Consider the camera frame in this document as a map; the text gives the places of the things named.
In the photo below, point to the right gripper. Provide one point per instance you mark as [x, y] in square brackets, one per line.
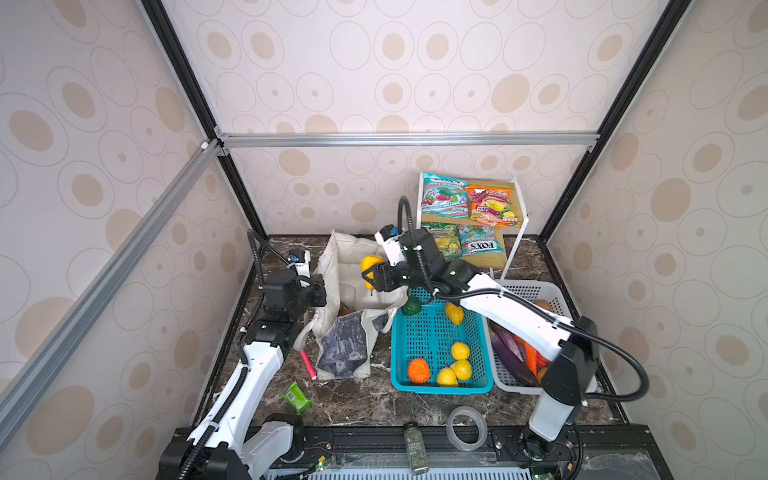
[375, 271]

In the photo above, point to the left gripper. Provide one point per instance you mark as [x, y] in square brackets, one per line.
[316, 284]

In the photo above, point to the white canvas grocery bag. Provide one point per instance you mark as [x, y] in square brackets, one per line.
[347, 327]

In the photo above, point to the teal mint candy bag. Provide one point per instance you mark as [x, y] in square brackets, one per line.
[445, 196]

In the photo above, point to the toy orange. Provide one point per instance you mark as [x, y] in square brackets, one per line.
[418, 371]

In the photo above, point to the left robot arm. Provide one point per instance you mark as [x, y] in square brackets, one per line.
[220, 446]

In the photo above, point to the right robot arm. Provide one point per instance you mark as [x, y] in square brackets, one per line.
[571, 346]

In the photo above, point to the green lemon candy bag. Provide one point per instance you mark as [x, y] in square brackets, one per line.
[446, 236]

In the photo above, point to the teal Fox's candy bag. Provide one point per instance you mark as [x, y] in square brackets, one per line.
[477, 240]

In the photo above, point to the orange fruit candy bag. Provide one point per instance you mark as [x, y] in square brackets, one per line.
[491, 206]

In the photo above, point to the green toy pepper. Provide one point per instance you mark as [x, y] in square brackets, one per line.
[412, 307]

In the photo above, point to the pink marker pen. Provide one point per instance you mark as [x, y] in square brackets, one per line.
[308, 365]

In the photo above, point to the yellow toy lemon upper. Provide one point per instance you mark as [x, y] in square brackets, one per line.
[455, 314]

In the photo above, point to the green small packet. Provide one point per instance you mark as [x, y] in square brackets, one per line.
[296, 397]

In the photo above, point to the teal plastic basket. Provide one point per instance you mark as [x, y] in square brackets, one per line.
[429, 335]

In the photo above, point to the yellow lemon middle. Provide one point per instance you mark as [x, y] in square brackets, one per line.
[460, 351]

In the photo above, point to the yellow lemon bottom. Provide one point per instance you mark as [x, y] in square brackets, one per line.
[446, 377]

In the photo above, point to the yellow lemon right lower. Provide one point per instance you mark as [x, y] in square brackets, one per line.
[462, 370]

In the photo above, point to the white plastic basket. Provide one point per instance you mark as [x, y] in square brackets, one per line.
[530, 290]

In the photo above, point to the clear tape roll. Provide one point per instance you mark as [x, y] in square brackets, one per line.
[466, 429]

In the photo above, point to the toy potato brown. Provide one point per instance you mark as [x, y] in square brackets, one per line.
[544, 305]

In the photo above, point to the toy carrot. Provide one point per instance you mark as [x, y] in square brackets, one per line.
[531, 358]

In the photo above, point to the purple toy eggplant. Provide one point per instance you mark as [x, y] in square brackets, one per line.
[512, 364]

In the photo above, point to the red toy pepper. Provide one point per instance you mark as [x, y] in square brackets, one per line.
[541, 361]

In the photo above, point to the spice jar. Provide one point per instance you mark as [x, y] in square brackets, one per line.
[415, 448]

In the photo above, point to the white wire shelf rack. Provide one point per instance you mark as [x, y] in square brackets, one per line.
[507, 236]

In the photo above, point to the aluminium frame bar back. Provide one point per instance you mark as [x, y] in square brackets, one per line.
[229, 141]

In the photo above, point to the aluminium frame bar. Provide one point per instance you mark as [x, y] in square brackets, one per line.
[39, 372]
[229, 141]

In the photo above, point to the aluminium frame bar left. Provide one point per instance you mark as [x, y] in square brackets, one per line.
[39, 372]

